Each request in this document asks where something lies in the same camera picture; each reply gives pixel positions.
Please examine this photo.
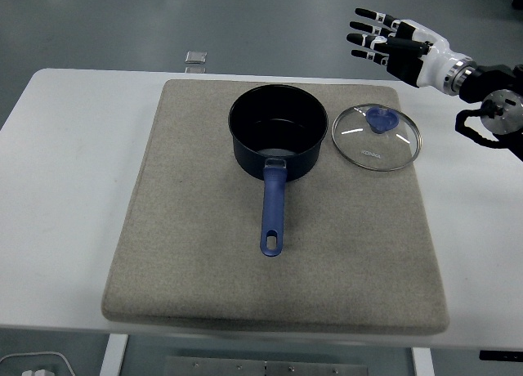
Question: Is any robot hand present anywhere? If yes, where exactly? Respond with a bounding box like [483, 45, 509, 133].
[346, 7, 472, 92]

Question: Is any glass lid with blue knob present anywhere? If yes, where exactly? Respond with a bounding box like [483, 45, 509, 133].
[331, 102, 423, 173]

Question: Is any dark blue saucepan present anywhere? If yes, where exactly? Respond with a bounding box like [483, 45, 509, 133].
[227, 83, 329, 257]

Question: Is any grey-brown fabric mat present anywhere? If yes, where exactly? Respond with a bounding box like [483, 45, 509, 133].
[101, 78, 451, 336]

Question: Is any black bar under table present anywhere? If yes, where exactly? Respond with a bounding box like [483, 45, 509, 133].
[478, 350, 523, 361]

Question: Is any white table leg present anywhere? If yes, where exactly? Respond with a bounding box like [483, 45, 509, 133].
[411, 347, 435, 376]
[99, 333, 130, 376]

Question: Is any grey metal plate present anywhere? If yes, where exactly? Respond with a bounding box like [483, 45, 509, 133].
[165, 355, 369, 376]

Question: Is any white cable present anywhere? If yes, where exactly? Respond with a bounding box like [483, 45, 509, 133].
[0, 351, 77, 376]

